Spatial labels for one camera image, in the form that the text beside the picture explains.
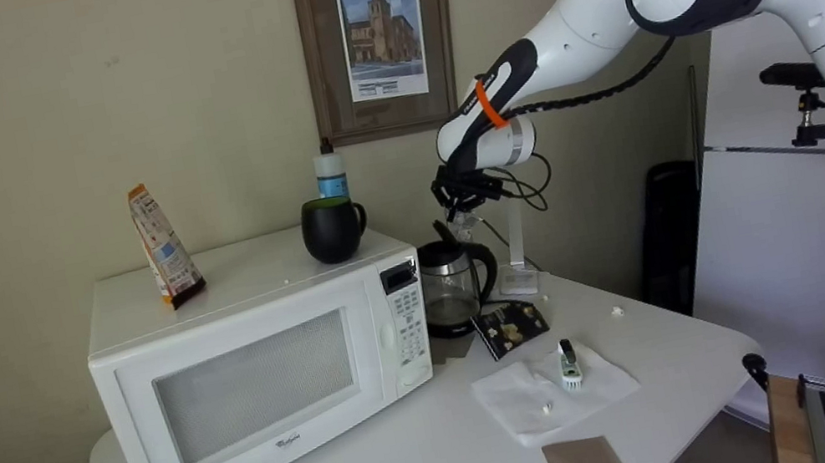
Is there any black kettle lid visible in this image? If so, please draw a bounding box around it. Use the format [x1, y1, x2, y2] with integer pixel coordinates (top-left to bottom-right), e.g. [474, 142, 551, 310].
[431, 213, 478, 252]

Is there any glass electric kettle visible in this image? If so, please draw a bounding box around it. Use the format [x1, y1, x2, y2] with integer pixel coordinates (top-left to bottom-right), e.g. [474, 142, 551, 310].
[409, 211, 510, 343]

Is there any white upright stand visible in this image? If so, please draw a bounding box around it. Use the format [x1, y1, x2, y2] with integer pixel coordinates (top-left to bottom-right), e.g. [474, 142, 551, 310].
[485, 197, 544, 301]

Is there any white bottle with blue label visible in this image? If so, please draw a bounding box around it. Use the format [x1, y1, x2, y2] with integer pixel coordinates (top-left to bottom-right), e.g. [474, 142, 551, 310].
[309, 135, 352, 203]

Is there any black mug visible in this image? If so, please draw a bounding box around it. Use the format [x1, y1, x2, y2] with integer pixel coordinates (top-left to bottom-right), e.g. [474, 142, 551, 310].
[297, 191, 375, 270]

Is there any black packet with gold print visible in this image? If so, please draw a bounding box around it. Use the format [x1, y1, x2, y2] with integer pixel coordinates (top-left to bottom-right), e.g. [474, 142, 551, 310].
[469, 296, 556, 366]

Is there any framed picture of church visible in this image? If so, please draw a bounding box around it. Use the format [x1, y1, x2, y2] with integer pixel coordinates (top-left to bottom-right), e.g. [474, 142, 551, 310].
[293, 0, 478, 151]

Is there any small white brush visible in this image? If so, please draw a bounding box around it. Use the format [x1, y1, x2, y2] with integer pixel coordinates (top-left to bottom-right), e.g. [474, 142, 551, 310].
[553, 336, 587, 394]

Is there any white paper napkin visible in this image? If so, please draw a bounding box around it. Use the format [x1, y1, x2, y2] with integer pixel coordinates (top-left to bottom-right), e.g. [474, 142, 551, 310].
[466, 332, 649, 456]

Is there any white microwave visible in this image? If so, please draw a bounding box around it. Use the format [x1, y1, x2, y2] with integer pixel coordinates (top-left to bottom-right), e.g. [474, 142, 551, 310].
[70, 206, 455, 463]

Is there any microwave door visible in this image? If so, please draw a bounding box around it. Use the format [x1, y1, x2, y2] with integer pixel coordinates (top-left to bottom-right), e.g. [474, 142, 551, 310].
[104, 277, 405, 463]

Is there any orange and white snack packet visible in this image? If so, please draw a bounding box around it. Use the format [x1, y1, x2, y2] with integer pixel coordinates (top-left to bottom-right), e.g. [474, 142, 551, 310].
[125, 176, 211, 315]

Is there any white refrigerator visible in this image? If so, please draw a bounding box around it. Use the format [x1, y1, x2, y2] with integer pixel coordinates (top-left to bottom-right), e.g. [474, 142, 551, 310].
[644, 2, 825, 435]

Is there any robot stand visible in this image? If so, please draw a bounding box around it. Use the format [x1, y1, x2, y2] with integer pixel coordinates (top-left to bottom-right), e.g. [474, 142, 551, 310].
[741, 340, 825, 463]

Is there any camera on mount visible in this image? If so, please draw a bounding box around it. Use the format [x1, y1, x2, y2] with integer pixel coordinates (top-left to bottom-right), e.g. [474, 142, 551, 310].
[756, 53, 825, 155]

